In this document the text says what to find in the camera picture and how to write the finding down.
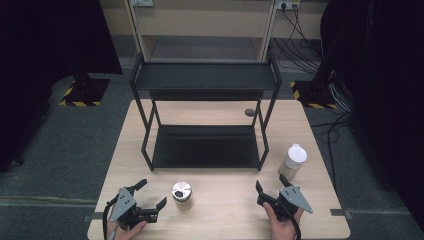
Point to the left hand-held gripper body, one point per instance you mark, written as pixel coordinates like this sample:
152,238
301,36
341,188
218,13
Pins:
122,205

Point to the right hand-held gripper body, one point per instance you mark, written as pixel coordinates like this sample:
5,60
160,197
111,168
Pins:
293,196

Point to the white-lidded glass spice jar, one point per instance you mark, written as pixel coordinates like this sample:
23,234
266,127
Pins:
295,158

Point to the silver-lidded glass spice jar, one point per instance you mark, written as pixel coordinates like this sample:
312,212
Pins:
182,193

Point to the black two-tier metal rack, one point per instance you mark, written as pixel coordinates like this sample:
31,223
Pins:
205,146

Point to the person's left hand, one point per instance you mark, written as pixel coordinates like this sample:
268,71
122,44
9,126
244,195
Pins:
125,235

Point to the person's right hand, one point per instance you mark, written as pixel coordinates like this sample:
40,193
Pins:
281,231

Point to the grey round table grommet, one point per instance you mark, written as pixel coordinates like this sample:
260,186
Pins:
249,112

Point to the black stand base striped tape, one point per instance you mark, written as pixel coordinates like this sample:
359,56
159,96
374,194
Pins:
85,93
311,95

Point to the dark curtain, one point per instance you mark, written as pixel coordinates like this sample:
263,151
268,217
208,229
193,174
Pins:
386,83
40,66

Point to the white open shelf unit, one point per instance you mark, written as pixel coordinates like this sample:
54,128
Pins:
200,23

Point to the white wall socket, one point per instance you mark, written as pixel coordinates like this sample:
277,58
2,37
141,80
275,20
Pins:
142,2
288,4

